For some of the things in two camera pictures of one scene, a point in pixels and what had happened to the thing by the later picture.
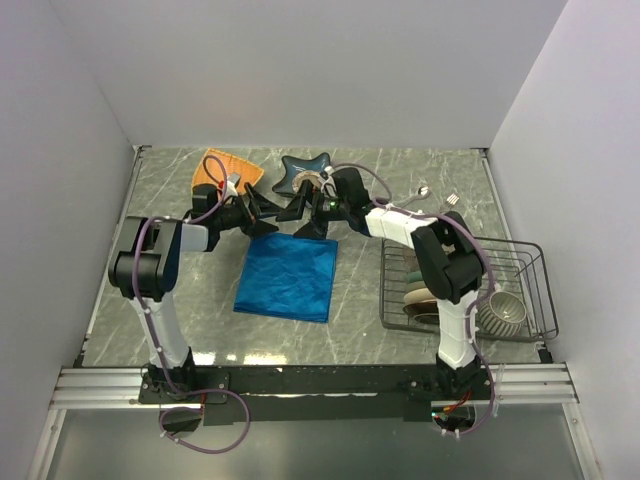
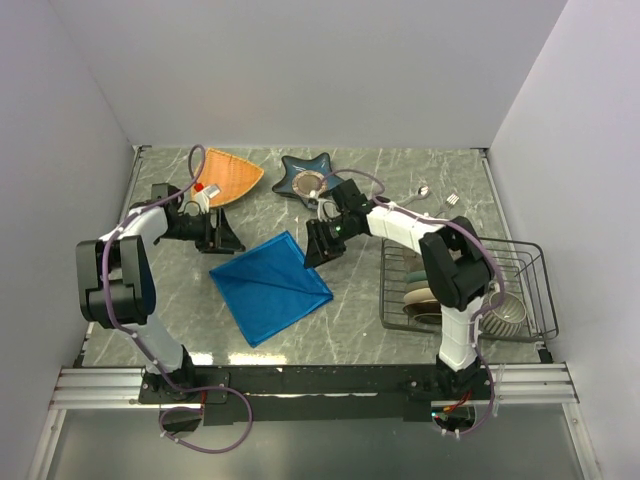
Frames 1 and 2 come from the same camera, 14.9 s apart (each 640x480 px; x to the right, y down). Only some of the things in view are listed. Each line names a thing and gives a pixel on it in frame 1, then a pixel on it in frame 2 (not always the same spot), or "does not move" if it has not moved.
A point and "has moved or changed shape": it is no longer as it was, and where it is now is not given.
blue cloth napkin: [288, 276] has moved or changed shape
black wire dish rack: [518, 265] does not move
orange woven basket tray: [216, 167] does not move
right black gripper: [316, 228] → [317, 251]
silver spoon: [423, 191] does not move
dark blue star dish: [294, 165] does not move
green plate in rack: [415, 276] does not move
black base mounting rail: [302, 394] does not move
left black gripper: [260, 208] → [227, 239]
